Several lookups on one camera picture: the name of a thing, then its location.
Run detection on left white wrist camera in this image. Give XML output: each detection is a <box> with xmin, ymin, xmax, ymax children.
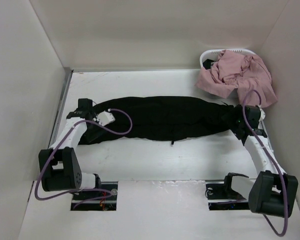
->
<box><xmin>96</xmin><ymin>111</ymin><xmax>116</xmax><ymax>127</ymax></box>

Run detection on black trousers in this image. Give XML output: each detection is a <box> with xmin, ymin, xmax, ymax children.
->
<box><xmin>80</xmin><ymin>96</ymin><xmax>234</xmax><ymax>145</ymax></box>

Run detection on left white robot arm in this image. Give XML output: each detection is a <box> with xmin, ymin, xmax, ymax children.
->
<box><xmin>38</xmin><ymin>98</ymin><xmax>105</xmax><ymax>200</ymax></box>

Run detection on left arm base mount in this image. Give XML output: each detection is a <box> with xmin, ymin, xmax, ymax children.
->
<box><xmin>70</xmin><ymin>181</ymin><xmax>119</xmax><ymax>212</ymax></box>

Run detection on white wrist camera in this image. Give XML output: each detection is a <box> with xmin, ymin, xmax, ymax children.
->
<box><xmin>258</xmin><ymin>108</ymin><xmax>266</xmax><ymax>122</ymax></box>
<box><xmin>96</xmin><ymin>111</ymin><xmax>116</xmax><ymax>127</ymax></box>

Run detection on white laundry basket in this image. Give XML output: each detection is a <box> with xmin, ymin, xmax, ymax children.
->
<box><xmin>198</xmin><ymin>47</ymin><xmax>258</xmax><ymax>100</ymax></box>

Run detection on pink trousers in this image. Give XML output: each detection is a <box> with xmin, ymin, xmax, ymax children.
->
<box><xmin>195</xmin><ymin>49</ymin><xmax>278</xmax><ymax>108</ymax></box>

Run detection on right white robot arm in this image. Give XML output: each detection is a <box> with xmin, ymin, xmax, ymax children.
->
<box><xmin>221</xmin><ymin>104</ymin><xmax>299</xmax><ymax>218</ymax></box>

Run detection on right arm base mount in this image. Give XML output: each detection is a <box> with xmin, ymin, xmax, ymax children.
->
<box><xmin>205</xmin><ymin>181</ymin><xmax>250</xmax><ymax>211</ymax></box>

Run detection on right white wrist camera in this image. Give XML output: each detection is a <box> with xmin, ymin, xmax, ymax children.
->
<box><xmin>258</xmin><ymin>108</ymin><xmax>266</xmax><ymax>122</ymax></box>

